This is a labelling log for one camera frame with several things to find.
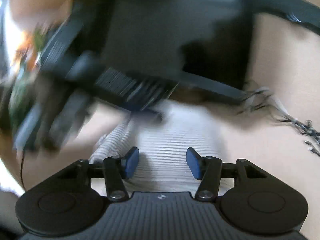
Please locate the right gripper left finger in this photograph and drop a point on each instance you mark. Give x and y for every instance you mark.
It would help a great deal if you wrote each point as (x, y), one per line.
(113, 170)

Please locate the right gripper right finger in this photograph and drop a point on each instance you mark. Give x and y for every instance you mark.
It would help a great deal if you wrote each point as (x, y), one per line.
(210, 170)

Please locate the striped white garment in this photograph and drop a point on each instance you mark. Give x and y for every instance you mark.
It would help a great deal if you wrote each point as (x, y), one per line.
(162, 146)

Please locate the black computer monitor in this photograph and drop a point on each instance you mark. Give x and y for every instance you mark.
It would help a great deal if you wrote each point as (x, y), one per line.
(133, 53)

